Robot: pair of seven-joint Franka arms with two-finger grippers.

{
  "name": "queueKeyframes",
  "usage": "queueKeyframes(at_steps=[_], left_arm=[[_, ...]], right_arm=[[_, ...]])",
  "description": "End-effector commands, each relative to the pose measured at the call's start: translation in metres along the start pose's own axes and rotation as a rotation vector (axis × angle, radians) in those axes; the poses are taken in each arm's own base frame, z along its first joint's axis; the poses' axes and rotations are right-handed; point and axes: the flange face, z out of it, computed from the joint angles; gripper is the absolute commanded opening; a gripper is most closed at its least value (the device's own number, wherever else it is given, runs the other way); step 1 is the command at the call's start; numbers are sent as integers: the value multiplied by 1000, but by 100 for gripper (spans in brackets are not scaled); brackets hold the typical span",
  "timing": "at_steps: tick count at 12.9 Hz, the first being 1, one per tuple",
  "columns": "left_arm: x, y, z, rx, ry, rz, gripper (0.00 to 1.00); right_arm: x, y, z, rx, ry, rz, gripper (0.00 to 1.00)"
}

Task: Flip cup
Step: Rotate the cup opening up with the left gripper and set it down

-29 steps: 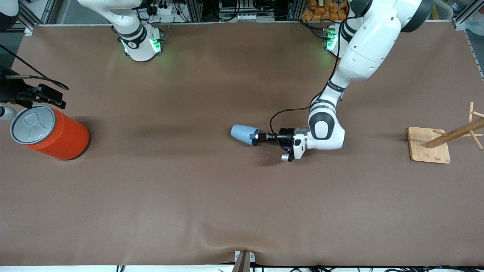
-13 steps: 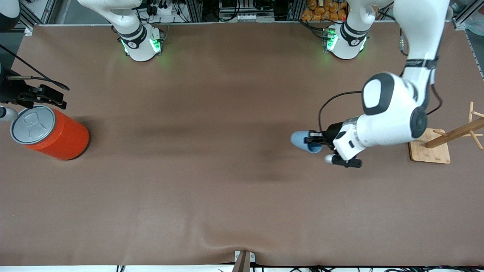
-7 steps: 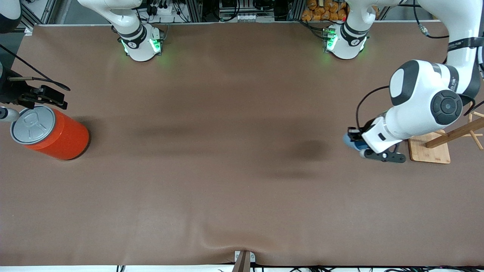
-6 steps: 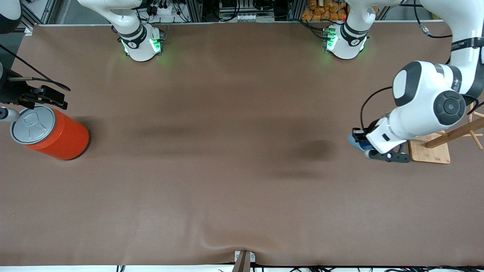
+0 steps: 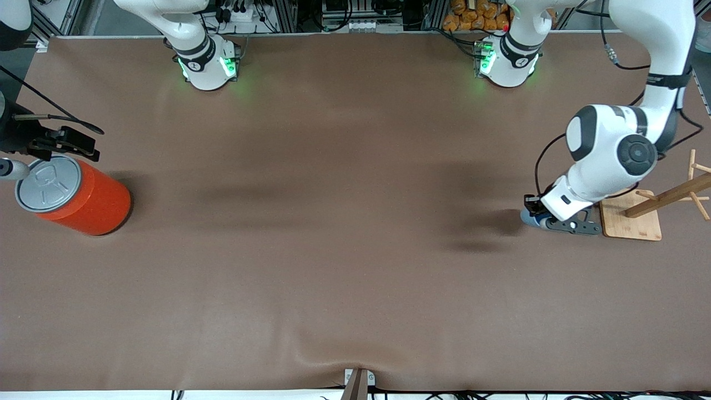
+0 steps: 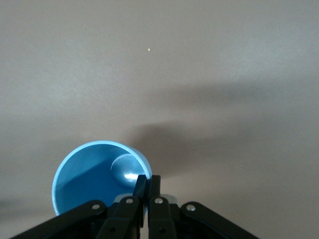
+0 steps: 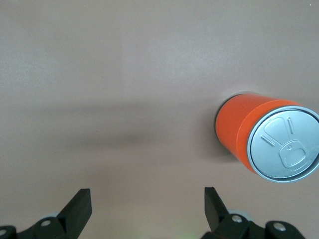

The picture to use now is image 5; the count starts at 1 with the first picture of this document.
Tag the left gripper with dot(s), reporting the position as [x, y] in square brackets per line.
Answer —
[532, 205]

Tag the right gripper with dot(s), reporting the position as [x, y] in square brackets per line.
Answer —
[16, 135]

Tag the light blue plastic cup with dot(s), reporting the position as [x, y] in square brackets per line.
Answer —
[532, 220]

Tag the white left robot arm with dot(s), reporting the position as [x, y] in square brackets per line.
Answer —
[666, 33]

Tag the orange can with grey lid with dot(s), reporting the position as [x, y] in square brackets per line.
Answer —
[94, 205]

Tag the wooden mug tree rack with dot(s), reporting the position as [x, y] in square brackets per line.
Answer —
[639, 222]

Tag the orange snack bag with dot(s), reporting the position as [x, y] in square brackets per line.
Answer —
[472, 16]

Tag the white power strip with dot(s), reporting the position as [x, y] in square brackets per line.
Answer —
[244, 14]

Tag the brown table mat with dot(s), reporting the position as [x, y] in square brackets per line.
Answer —
[278, 266]

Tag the white terminal strip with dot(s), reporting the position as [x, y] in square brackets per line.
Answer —
[375, 25]

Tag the metal table corner bracket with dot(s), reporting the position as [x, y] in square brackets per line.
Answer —
[43, 45]

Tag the metal clamp bracket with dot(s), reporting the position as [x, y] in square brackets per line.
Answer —
[371, 378]

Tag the brown camera post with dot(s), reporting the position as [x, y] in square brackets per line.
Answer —
[355, 389]

